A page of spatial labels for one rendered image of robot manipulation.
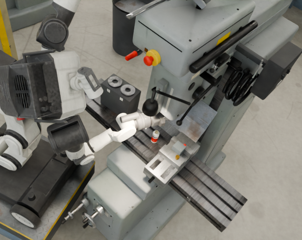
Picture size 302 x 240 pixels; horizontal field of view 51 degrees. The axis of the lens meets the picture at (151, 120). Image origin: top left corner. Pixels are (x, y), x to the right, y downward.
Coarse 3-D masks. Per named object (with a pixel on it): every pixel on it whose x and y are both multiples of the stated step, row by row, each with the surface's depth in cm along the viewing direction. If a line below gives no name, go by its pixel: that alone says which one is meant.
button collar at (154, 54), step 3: (150, 51) 117; (153, 51) 117; (156, 51) 117; (147, 54) 119; (150, 54) 118; (153, 54) 117; (156, 54) 117; (159, 54) 117; (153, 57) 118; (156, 57) 117; (159, 57) 117; (153, 60) 119; (156, 60) 118; (159, 60) 118; (153, 63) 119; (156, 63) 118
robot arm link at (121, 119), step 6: (120, 114) 166; (126, 114) 168; (132, 114) 161; (138, 114) 162; (120, 120) 162; (126, 120) 160; (132, 120) 163; (138, 120) 163; (120, 126) 164; (126, 126) 161; (138, 126) 164
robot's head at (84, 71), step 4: (80, 68) 122; (84, 68) 121; (88, 68) 120; (80, 72) 119; (84, 72) 118; (88, 72) 118; (92, 72) 120; (76, 76) 121; (80, 76) 120; (84, 76) 120; (88, 76) 119; (92, 76) 121; (88, 80) 119; (96, 80) 122; (92, 84) 121; (100, 84) 123; (92, 88) 121; (96, 88) 122
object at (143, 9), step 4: (156, 0) 118; (160, 0) 118; (164, 0) 120; (168, 0) 120; (148, 4) 116; (152, 4) 116; (156, 4) 117; (140, 8) 113; (144, 8) 114; (148, 8) 114; (132, 12) 111; (136, 12) 112; (140, 12) 112; (128, 16) 110; (132, 16) 110
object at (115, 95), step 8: (104, 80) 196; (112, 80) 196; (120, 80) 196; (104, 88) 196; (112, 88) 193; (120, 88) 194; (128, 88) 195; (136, 88) 197; (104, 96) 201; (112, 96) 196; (120, 96) 191; (128, 96) 191; (136, 96) 194; (104, 104) 207; (112, 104) 202; (120, 104) 197; (128, 104) 192; (136, 104) 202; (120, 112) 202; (128, 112) 198
